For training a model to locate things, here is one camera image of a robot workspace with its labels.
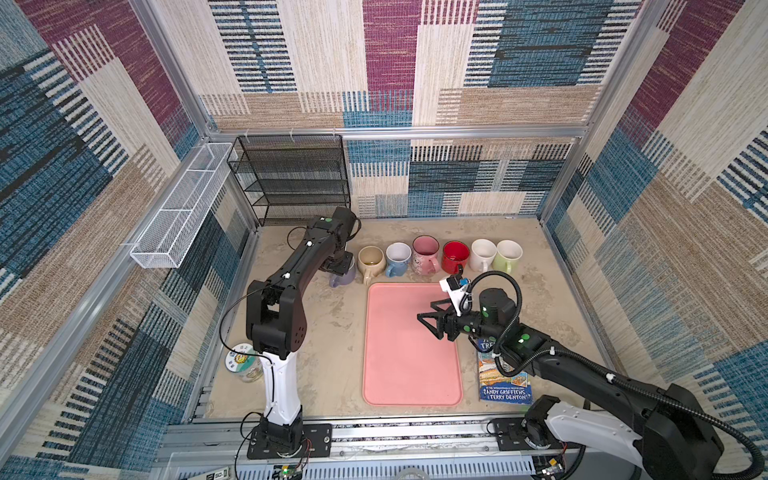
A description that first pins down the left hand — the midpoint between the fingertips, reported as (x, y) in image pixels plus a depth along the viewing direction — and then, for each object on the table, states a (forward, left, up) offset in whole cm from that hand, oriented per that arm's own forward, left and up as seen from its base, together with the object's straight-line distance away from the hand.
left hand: (334, 264), depth 92 cm
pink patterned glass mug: (+4, -28, -3) cm, 28 cm away
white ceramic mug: (+7, -48, -4) cm, 48 cm away
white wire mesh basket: (-7, +36, +20) cm, 42 cm away
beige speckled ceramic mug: (+8, -10, -9) cm, 16 cm away
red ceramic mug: (+9, -39, -7) cm, 41 cm away
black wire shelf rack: (+34, +17, +7) cm, 39 cm away
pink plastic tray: (-26, -20, -13) cm, 35 cm away
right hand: (-19, -26, +4) cm, 32 cm away
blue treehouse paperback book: (-33, -44, -10) cm, 56 cm away
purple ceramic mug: (+1, -3, -9) cm, 10 cm away
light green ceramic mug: (+4, -54, -3) cm, 55 cm away
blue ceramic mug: (+8, -20, -6) cm, 22 cm away
